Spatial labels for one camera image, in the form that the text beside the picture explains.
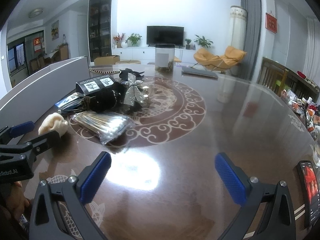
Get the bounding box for white standing air conditioner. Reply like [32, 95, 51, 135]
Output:
[228, 5, 247, 50]

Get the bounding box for person's left hand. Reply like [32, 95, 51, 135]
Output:
[1, 181, 31, 221]

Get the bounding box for black printed box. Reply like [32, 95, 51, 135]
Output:
[75, 75, 116, 96]

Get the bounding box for green potted plant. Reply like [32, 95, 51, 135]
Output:
[194, 35, 213, 48]
[125, 33, 142, 47]

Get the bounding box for blue white ointment box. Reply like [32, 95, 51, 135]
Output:
[55, 92, 86, 115]

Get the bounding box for cream knitted hat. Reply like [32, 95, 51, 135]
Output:
[38, 113, 68, 137]

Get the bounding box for black feather hair clip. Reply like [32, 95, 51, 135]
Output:
[119, 68, 144, 81]

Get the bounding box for clutter of small items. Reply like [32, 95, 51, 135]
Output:
[280, 71, 320, 167]

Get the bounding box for cotton swab bag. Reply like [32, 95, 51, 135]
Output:
[71, 111, 135, 145]

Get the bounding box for grey laptop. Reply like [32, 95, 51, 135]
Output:
[182, 66, 218, 79]

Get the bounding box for white tv cabinet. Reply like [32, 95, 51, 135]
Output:
[112, 47, 196, 64]

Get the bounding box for small potted plant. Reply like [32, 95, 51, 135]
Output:
[185, 38, 191, 50]

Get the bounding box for silver sequin bow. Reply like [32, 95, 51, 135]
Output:
[123, 75, 145, 106]

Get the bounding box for green potted plant left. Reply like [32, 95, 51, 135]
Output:
[125, 33, 142, 47]

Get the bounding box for grey curtain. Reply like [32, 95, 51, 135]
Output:
[240, 0, 261, 80]

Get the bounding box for dark bookshelf cabinet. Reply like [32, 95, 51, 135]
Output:
[88, 0, 112, 62]

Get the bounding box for red flower vase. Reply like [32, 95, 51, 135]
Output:
[113, 33, 125, 48]

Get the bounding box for black television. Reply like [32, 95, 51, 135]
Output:
[146, 25, 184, 46]

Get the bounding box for large white cardboard box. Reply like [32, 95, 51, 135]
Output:
[1, 56, 89, 127]

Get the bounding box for red wall hanging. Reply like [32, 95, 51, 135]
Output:
[265, 13, 277, 34]

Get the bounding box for smartphone with red screen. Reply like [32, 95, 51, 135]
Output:
[297, 160, 319, 228]

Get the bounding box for green potted plant right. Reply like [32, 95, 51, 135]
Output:
[194, 35, 213, 48]

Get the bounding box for wooden dining chair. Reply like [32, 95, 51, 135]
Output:
[258, 57, 289, 96]

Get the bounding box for orange lounge chair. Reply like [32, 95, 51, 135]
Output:
[194, 46, 247, 73]

